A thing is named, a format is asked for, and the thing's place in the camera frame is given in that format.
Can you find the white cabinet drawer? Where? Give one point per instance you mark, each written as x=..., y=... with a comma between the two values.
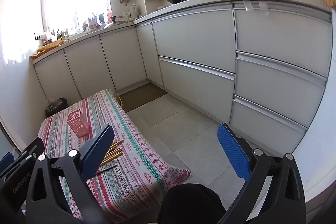
x=194, y=37
x=281, y=82
x=265, y=124
x=197, y=92
x=283, y=35

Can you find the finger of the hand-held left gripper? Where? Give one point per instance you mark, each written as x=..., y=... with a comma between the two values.
x=32, y=146
x=6, y=161

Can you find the yellow cloth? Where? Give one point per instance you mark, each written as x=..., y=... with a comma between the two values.
x=47, y=48

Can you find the pink perforated plastic basket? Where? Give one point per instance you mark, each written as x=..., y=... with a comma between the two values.
x=78, y=124

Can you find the black chopstick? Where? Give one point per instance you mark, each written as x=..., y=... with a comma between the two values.
x=107, y=169

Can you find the person's black trouser leg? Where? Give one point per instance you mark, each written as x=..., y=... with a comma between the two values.
x=191, y=205

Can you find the white electric kettle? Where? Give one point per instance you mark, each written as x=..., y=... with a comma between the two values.
x=134, y=12

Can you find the white cabinet door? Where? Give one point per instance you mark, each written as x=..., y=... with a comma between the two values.
x=149, y=53
x=123, y=58
x=89, y=66
x=56, y=77

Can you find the patterned red green tablecloth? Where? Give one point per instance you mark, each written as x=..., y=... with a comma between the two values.
x=136, y=161

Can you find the brown floor mat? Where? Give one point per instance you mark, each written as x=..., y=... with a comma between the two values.
x=141, y=96

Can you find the group of bottles and jars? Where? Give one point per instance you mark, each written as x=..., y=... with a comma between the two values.
x=95, y=22

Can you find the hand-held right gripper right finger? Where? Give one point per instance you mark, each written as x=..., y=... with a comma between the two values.
x=233, y=153

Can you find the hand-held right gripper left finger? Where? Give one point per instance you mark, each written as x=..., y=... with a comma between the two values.
x=97, y=153

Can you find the clear tape strips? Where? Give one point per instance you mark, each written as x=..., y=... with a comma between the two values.
x=256, y=6

